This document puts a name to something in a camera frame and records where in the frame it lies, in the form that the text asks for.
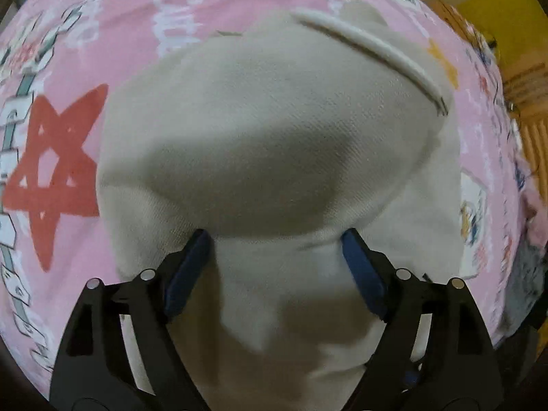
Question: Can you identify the pink crumpled cloth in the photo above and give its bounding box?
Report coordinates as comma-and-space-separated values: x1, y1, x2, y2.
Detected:
520, 188, 548, 240

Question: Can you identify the pink printed bed sheet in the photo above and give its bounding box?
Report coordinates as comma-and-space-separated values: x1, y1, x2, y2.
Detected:
0, 0, 540, 395

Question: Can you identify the wooden slatted headboard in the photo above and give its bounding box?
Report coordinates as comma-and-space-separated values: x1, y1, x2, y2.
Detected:
501, 51, 548, 172

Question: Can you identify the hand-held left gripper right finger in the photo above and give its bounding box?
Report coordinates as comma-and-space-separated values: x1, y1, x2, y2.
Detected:
340, 228, 503, 411

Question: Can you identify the grey garment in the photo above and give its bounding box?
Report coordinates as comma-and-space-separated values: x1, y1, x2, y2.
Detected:
501, 231, 548, 335

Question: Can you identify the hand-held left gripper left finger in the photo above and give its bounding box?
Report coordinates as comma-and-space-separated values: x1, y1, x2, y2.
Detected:
49, 228, 212, 411

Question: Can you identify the beige zip hoodie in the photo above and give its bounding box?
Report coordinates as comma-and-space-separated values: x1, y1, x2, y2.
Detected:
96, 0, 467, 411

